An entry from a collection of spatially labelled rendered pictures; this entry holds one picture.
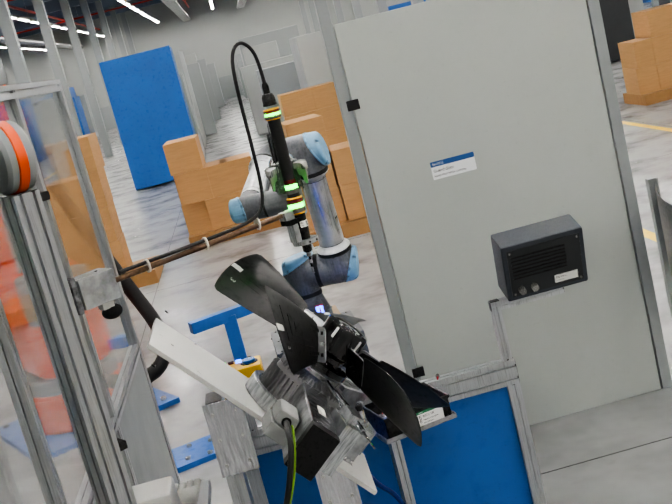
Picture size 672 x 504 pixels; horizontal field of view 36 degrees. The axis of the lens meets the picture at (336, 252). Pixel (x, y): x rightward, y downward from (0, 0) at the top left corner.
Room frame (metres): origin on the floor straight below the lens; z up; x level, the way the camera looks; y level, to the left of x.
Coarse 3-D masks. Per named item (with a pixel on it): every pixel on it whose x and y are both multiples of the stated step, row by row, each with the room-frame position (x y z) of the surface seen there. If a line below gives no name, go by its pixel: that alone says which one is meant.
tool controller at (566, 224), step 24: (504, 240) 3.08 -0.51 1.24; (528, 240) 3.04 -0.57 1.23; (552, 240) 3.04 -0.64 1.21; (576, 240) 3.05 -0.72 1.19; (504, 264) 3.05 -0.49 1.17; (528, 264) 3.05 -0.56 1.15; (552, 264) 3.06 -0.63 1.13; (576, 264) 3.07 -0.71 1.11; (504, 288) 3.10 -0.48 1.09; (528, 288) 3.07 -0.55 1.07; (552, 288) 3.09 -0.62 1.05
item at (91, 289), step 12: (84, 276) 2.31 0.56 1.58; (96, 276) 2.30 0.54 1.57; (108, 276) 2.32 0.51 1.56; (72, 288) 2.28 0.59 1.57; (84, 288) 2.28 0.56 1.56; (96, 288) 2.30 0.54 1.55; (108, 288) 2.31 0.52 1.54; (84, 300) 2.27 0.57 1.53; (96, 300) 2.29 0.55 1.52; (108, 300) 2.31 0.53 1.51; (84, 312) 2.28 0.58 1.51
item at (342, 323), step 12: (324, 324) 2.61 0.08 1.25; (336, 324) 2.58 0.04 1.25; (348, 324) 2.67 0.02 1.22; (336, 336) 2.56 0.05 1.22; (348, 336) 2.56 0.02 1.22; (360, 336) 2.63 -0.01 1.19; (336, 348) 2.56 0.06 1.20; (360, 348) 2.58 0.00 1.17; (336, 360) 2.57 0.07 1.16; (324, 372) 2.54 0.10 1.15; (336, 372) 2.56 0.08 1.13
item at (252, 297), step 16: (256, 256) 2.79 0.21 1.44; (224, 272) 2.68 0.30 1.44; (240, 272) 2.70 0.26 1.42; (256, 272) 2.72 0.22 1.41; (272, 272) 2.75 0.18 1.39; (224, 288) 2.63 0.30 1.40; (240, 288) 2.66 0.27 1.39; (256, 288) 2.67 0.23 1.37; (272, 288) 2.69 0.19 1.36; (288, 288) 2.71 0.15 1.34; (240, 304) 2.62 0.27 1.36; (256, 304) 2.64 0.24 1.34; (304, 304) 2.68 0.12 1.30; (272, 320) 2.62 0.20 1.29
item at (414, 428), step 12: (372, 372) 2.47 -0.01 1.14; (384, 372) 2.40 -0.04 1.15; (372, 384) 2.49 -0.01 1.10; (384, 384) 2.43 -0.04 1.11; (396, 384) 2.34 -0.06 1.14; (372, 396) 2.50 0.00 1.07; (384, 396) 2.45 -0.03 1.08; (396, 396) 2.39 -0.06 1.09; (384, 408) 2.47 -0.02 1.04; (396, 408) 2.42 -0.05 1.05; (408, 408) 2.34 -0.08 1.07; (396, 420) 2.44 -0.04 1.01; (408, 420) 2.38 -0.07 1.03; (408, 432) 2.41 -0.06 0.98; (420, 432) 2.36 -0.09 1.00; (420, 444) 2.39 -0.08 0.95
